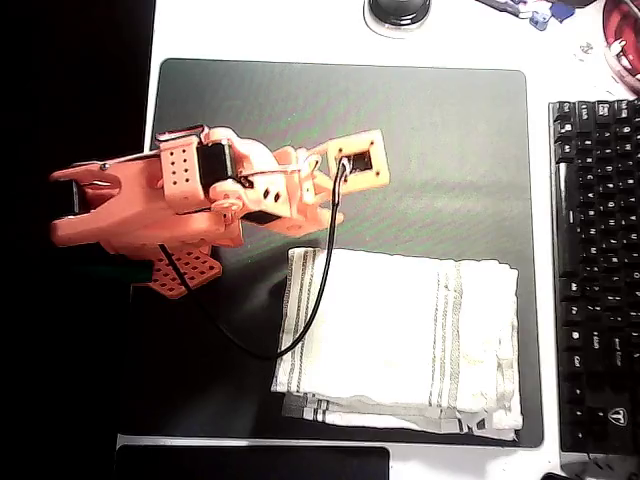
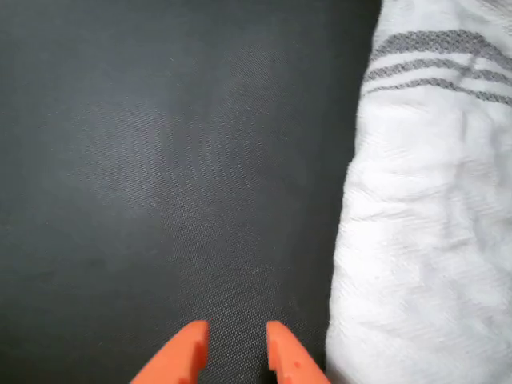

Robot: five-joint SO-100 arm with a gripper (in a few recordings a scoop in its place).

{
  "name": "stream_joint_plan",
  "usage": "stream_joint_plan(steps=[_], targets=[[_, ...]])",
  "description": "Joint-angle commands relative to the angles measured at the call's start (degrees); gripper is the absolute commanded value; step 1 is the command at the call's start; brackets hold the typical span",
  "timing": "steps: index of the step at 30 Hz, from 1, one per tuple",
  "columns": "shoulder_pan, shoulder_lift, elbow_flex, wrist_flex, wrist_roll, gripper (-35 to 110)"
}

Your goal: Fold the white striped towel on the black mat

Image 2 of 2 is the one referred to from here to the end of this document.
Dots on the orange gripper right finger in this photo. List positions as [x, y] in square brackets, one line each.
[290, 360]

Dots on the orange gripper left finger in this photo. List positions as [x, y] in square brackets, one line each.
[180, 356]

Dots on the white towel with grey stripes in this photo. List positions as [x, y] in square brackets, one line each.
[424, 240]

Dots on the dark desk mat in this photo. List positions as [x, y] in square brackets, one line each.
[160, 160]

